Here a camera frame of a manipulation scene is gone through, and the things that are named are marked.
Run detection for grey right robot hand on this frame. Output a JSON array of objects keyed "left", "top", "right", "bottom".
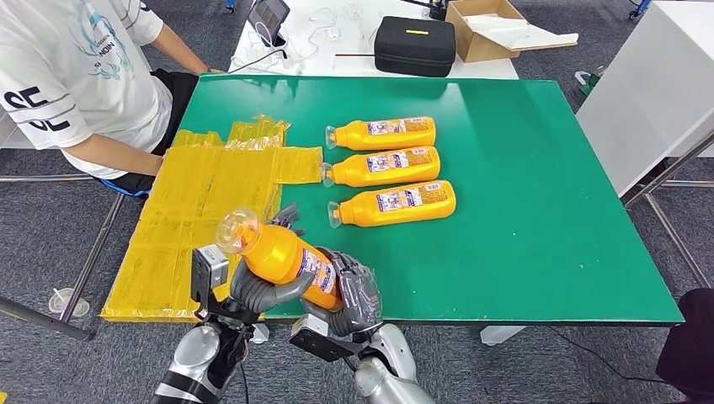
[{"left": 301, "top": 247, "right": 385, "bottom": 338}]

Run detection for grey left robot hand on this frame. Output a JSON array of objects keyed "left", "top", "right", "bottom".
[{"left": 228, "top": 201, "right": 317, "bottom": 315}]

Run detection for orange detergent bottle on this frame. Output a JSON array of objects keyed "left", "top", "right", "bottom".
[
  {"left": 216, "top": 207, "right": 345, "bottom": 311},
  {"left": 322, "top": 146, "right": 442, "bottom": 189},
  {"left": 327, "top": 179, "right": 457, "bottom": 229},
  {"left": 325, "top": 116, "right": 437, "bottom": 152}
]

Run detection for white power strip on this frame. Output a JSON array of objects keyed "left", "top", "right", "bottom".
[{"left": 277, "top": 50, "right": 306, "bottom": 77}]

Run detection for black tablet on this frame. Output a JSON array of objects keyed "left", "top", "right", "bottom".
[{"left": 247, "top": 0, "right": 291, "bottom": 49}]

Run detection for yellow plastic wrapped board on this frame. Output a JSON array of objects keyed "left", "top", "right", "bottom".
[{"left": 100, "top": 115, "right": 325, "bottom": 325}]

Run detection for person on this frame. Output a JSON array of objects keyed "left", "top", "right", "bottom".
[{"left": 0, "top": 0, "right": 226, "bottom": 199}]

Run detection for clear plastic lid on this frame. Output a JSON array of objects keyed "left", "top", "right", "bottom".
[{"left": 47, "top": 287, "right": 91, "bottom": 320}]

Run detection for black carrying case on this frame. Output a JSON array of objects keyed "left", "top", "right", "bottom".
[{"left": 373, "top": 15, "right": 458, "bottom": 78}]

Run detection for white side table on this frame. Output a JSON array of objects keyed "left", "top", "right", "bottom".
[
  {"left": 574, "top": 0, "right": 714, "bottom": 199},
  {"left": 0, "top": 109, "right": 62, "bottom": 151}
]

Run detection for black device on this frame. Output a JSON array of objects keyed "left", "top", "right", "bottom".
[{"left": 398, "top": 0, "right": 452, "bottom": 22}]

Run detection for cardboard box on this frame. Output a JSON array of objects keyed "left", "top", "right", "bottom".
[{"left": 445, "top": 0, "right": 529, "bottom": 64}]

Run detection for white foam sheet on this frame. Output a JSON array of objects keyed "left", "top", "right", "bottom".
[{"left": 462, "top": 13, "right": 580, "bottom": 55}]

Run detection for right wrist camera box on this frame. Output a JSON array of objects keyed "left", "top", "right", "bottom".
[{"left": 289, "top": 313, "right": 358, "bottom": 364}]

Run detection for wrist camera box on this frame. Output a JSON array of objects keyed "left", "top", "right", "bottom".
[
  {"left": 190, "top": 244, "right": 231, "bottom": 313},
  {"left": 289, "top": 313, "right": 358, "bottom": 364}
]

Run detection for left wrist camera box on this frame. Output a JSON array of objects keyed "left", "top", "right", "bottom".
[{"left": 190, "top": 244, "right": 231, "bottom": 313}]

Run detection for white cable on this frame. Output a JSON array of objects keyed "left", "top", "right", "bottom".
[{"left": 290, "top": 6, "right": 343, "bottom": 63}]

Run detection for grey metal table frame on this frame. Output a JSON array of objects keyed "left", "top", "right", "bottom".
[
  {"left": 619, "top": 129, "right": 714, "bottom": 291},
  {"left": 0, "top": 173, "right": 128, "bottom": 343}
]

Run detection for black floor cable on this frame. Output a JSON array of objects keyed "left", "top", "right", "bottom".
[{"left": 549, "top": 326, "right": 666, "bottom": 385}]

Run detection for green white floor bracket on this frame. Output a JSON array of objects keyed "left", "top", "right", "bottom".
[{"left": 574, "top": 67, "right": 606, "bottom": 99}]

